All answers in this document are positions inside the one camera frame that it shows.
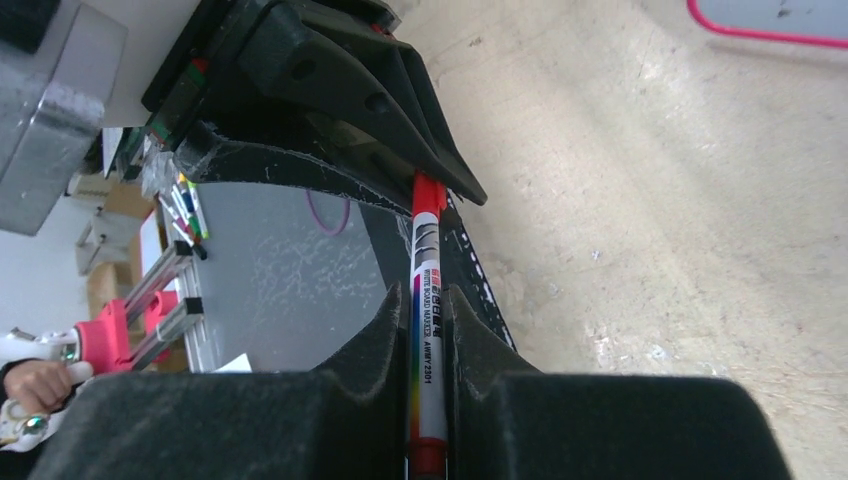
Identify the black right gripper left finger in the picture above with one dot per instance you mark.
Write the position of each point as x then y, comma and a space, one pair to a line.
343, 419

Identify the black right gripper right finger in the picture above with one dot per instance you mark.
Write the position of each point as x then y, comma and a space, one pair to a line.
509, 420

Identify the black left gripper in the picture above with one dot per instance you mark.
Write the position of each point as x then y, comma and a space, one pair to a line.
250, 83

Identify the red whiteboard marker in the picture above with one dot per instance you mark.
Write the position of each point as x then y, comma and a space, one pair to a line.
427, 418

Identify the red marker cap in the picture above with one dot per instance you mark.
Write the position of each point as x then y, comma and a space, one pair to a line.
429, 195

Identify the red framed whiteboard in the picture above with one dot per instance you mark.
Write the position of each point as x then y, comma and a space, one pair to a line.
821, 23

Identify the coloured markers in background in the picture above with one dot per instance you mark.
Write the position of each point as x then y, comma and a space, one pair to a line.
177, 203

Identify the person hand in background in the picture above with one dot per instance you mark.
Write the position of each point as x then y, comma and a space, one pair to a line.
38, 386

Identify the aluminium table frame rail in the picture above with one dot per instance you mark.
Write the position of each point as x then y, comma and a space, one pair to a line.
155, 316

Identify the pink leader arm handle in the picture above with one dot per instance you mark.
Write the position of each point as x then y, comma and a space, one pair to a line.
101, 342

